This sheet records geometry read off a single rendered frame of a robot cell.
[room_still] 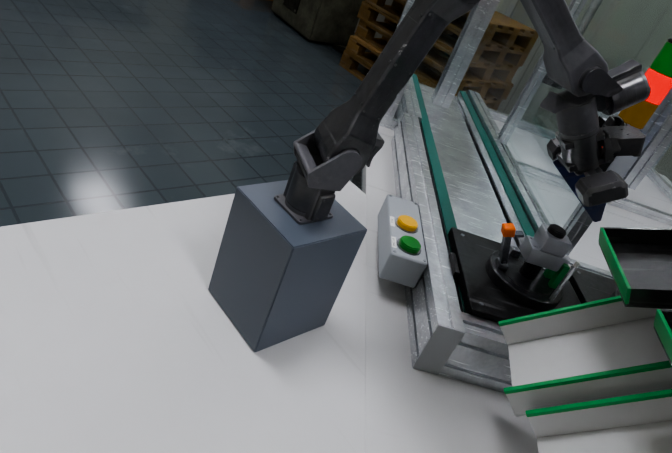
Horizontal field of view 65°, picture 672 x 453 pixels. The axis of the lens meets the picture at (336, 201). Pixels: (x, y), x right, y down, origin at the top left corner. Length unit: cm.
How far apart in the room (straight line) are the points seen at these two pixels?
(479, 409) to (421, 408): 10
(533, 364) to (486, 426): 15
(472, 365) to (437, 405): 9
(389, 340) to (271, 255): 30
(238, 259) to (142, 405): 22
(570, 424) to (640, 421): 7
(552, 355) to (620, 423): 12
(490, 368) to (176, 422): 48
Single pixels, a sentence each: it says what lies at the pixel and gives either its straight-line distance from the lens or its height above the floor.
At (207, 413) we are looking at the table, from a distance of 73.
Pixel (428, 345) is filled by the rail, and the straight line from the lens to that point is 86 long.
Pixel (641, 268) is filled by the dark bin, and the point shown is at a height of 120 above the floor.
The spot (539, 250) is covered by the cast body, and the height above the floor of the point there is 105.
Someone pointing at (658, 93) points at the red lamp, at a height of 133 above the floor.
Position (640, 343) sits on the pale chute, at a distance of 79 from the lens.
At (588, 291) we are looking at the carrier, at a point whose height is 97.
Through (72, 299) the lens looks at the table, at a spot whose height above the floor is 86.
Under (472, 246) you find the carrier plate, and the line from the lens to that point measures 105.
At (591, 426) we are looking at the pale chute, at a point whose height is 104.
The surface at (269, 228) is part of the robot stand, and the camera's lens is 70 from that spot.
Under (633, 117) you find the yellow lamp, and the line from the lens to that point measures 112.
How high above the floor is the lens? 145
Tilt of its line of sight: 30 degrees down
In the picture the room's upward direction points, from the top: 22 degrees clockwise
